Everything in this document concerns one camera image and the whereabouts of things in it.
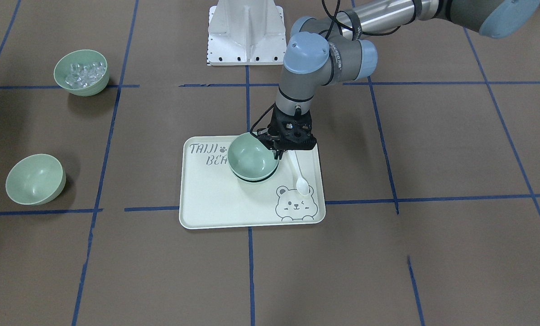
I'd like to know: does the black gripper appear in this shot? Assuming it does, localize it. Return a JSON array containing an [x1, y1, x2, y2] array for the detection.
[[257, 106, 312, 160]]

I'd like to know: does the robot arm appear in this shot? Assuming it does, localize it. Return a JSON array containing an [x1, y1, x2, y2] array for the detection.
[[250, 0, 540, 160]]

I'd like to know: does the green bowl on tray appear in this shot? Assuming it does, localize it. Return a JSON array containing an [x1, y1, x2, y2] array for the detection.
[[231, 168, 277, 183]]

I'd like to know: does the white plastic spoon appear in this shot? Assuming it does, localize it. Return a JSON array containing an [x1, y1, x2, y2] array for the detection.
[[287, 150, 311, 196]]

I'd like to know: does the cream bear serving tray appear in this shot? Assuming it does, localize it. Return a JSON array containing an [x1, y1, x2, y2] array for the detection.
[[179, 135, 326, 229]]

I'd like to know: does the green bowl with ice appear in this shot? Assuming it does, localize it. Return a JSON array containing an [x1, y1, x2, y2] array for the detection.
[[54, 49, 110, 96]]

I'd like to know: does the clear ice cubes pile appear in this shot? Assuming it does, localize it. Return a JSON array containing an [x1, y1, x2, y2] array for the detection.
[[64, 62, 107, 89]]

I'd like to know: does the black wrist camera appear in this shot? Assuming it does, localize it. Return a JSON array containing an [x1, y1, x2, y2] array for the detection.
[[282, 123, 317, 151]]

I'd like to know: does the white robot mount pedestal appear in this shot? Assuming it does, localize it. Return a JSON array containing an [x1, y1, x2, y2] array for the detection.
[[206, 0, 287, 66]]

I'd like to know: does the black camera cable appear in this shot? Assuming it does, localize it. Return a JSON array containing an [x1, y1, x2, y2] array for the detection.
[[249, 0, 406, 134]]

